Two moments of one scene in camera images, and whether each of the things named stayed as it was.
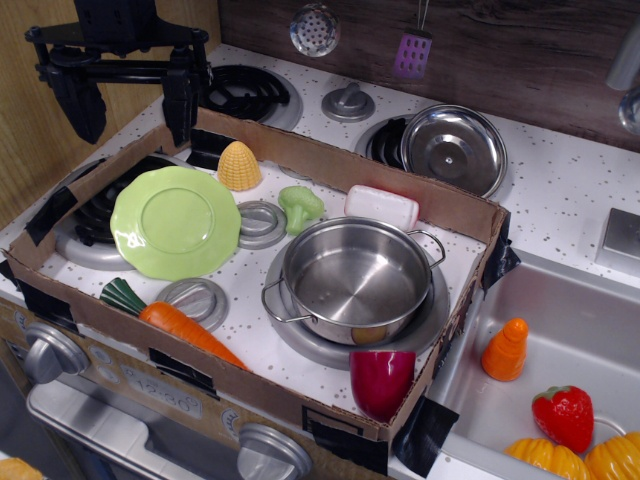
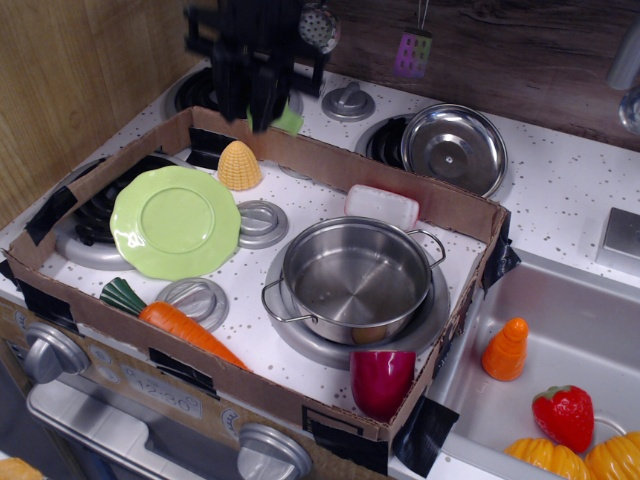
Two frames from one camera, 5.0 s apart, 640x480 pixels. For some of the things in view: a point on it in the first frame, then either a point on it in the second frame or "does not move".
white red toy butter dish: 371,202 does not move
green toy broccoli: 299,204 to 290,120
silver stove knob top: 348,105 does not move
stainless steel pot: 361,280 does not move
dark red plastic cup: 381,380 does not move
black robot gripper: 122,42 to 236,32
